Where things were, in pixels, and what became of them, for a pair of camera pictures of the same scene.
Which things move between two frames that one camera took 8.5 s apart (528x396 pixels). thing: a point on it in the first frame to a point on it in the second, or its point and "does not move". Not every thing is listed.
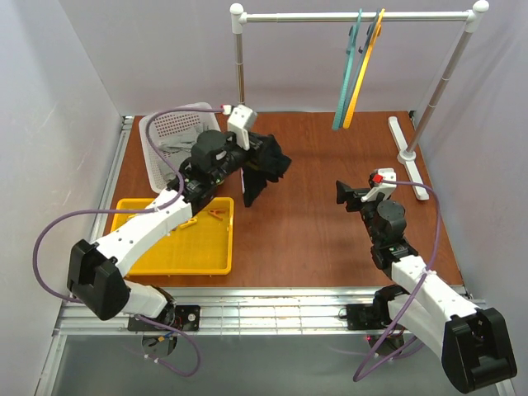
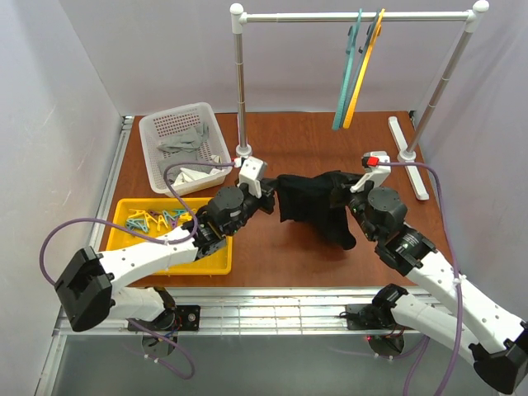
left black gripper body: (245, 153) to (267, 196)
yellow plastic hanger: (377, 34) does not move
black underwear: (271, 166) to (308, 200)
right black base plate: (368, 316) does not move
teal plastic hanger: (346, 77) does not move
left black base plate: (186, 318) does not move
